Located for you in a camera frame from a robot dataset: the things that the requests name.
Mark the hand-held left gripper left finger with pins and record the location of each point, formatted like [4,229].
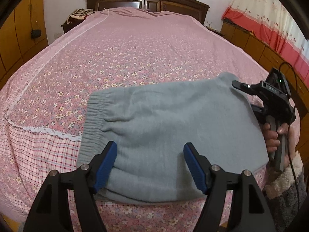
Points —
[106,166]

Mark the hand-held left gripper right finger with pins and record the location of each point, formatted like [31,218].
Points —
[194,166]

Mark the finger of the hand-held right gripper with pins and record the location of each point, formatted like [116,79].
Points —
[257,112]
[242,86]

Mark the grey pants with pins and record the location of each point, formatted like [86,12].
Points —
[169,130]

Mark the person's right forearm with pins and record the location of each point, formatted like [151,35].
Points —
[284,188]

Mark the person's right hand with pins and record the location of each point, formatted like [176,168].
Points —
[271,137]

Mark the long wooden cabinet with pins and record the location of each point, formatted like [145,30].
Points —
[256,48]

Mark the clutter on bedside table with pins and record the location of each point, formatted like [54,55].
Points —
[212,27]

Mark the red and white floral curtain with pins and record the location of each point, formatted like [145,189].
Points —
[270,12]

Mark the pink floral bed sheet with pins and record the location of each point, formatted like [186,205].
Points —
[135,50]

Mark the dark wooden nightstand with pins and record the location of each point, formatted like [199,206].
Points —
[70,27]

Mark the small black bag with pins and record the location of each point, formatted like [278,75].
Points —
[35,34]

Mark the pile of clothes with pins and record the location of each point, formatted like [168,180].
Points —
[79,14]

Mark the wooden wardrobe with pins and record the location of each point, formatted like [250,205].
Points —
[19,29]

